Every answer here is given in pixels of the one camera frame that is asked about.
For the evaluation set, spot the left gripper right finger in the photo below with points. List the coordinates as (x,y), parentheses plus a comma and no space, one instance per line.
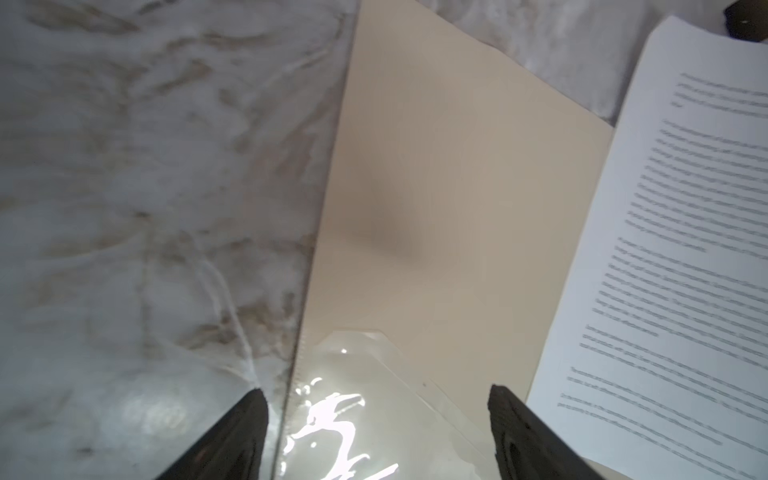
(525,447)

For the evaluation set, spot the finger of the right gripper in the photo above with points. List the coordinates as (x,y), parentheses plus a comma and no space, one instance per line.
(747,20)

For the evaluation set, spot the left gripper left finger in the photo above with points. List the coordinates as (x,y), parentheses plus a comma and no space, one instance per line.
(231,449)

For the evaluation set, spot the white text sheet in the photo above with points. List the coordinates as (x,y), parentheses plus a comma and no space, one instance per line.
(656,362)

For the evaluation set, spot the beige manila folder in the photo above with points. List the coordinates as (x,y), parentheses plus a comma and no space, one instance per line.
(458,190)

